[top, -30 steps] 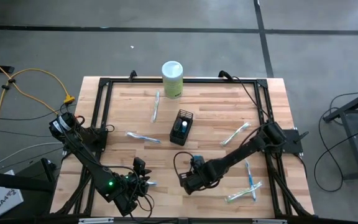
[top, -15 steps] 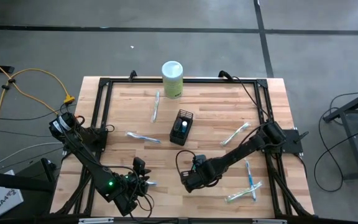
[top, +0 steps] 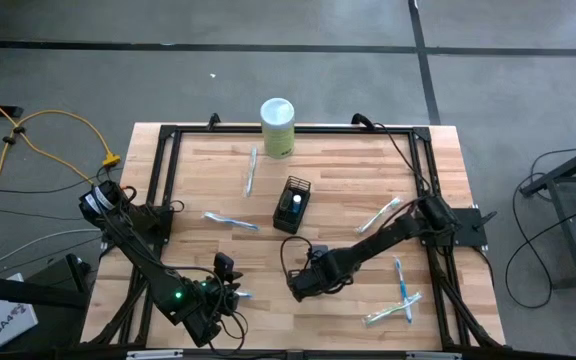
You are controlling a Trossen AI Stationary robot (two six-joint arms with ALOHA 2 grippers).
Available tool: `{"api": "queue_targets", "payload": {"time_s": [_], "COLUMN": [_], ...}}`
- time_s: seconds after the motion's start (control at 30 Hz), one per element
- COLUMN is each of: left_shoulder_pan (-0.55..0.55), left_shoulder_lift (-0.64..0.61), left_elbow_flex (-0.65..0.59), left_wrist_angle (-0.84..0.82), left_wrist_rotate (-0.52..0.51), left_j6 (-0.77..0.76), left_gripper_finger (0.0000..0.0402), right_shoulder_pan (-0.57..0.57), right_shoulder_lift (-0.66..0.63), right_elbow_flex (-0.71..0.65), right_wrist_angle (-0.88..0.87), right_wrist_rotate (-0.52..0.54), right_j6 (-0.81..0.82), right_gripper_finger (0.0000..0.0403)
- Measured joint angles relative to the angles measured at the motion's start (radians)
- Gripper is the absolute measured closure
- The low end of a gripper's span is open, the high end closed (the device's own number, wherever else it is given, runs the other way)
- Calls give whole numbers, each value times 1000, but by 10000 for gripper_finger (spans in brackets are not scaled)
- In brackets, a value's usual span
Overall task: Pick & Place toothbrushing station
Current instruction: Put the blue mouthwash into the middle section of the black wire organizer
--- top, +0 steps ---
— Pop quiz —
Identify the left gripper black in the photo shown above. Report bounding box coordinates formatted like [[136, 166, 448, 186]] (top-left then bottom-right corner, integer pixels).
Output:
[[202, 252, 244, 321]]

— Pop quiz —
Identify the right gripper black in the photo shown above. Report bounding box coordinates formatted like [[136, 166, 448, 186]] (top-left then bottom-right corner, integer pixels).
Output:
[[286, 243, 345, 304]]

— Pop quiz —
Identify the black wire basket caddy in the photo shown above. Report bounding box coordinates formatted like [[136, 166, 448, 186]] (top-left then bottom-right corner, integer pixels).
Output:
[[271, 174, 313, 235]]

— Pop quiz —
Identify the green toothbrush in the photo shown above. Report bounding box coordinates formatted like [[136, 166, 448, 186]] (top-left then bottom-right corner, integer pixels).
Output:
[[361, 292, 424, 329], [355, 196, 403, 235]]

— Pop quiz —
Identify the white toothbrush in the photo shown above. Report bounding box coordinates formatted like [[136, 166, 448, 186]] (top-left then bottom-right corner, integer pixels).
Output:
[[241, 145, 259, 199]]

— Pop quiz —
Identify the green canister with white lid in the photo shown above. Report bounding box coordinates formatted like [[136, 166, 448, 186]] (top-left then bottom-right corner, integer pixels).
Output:
[[259, 97, 297, 160]]

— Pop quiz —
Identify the black tripod stand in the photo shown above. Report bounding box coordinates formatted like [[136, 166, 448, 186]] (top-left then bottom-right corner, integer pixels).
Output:
[[0, 252, 93, 310]]

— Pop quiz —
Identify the black metal stand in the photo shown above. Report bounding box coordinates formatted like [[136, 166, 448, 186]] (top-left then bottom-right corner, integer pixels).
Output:
[[520, 137, 576, 291]]

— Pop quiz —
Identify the silver metal bracket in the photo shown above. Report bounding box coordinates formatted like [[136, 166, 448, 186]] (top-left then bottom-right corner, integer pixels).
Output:
[[405, 351, 464, 360], [125, 349, 184, 360]]

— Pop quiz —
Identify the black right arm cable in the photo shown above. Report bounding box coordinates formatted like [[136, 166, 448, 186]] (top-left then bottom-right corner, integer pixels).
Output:
[[352, 113, 432, 201]]

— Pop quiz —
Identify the black aluminium table frame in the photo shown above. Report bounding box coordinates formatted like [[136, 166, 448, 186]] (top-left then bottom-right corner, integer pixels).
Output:
[[80, 123, 507, 351]]

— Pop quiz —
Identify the yellow extension cord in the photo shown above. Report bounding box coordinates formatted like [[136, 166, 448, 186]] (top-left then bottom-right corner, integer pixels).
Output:
[[0, 84, 122, 221]]

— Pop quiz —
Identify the black floor cable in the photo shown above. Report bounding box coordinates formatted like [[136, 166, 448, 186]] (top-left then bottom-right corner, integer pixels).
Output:
[[505, 147, 576, 310]]

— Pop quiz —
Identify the white cable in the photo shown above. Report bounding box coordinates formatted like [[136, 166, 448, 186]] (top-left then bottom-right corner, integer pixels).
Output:
[[0, 228, 104, 276]]

